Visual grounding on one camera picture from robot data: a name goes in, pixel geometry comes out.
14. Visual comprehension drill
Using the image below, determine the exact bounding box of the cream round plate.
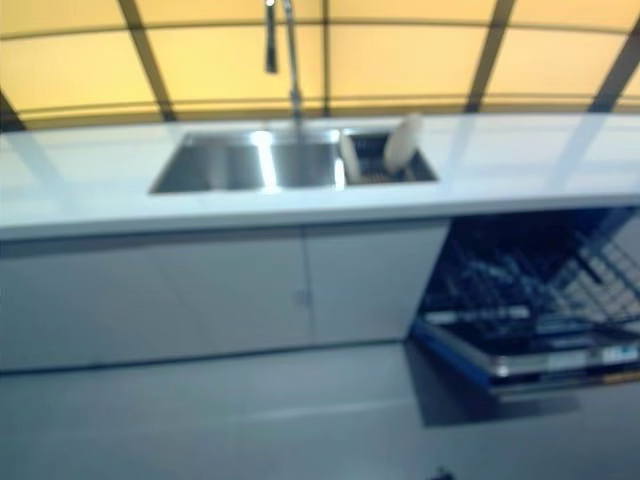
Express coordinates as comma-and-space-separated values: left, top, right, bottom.
339, 137, 362, 182
383, 113, 424, 175

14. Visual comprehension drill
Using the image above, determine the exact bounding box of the open built-in dishwasher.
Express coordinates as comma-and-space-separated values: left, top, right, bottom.
407, 199, 640, 401

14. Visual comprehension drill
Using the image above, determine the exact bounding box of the white cabinet door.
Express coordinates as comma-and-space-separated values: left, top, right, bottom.
0, 227, 315, 375
304, 222, 450, 347

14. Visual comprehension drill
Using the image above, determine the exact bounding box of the black sink dish rack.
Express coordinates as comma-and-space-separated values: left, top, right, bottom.
341, 130, 437, 187

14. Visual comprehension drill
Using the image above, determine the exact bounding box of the stainless steel kitchen sink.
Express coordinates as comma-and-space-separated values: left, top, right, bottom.
147, 127, 441, 196

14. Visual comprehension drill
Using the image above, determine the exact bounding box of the chrome faucet pipe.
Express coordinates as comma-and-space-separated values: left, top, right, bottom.
281, 0, 307, 132

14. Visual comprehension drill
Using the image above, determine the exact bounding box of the dark window frame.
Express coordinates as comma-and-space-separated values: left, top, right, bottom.
0, 0, 640, 124

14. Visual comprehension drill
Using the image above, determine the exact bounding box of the grey wire grid dishwasher rack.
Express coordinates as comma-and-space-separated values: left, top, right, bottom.
549, 234, 640, 324

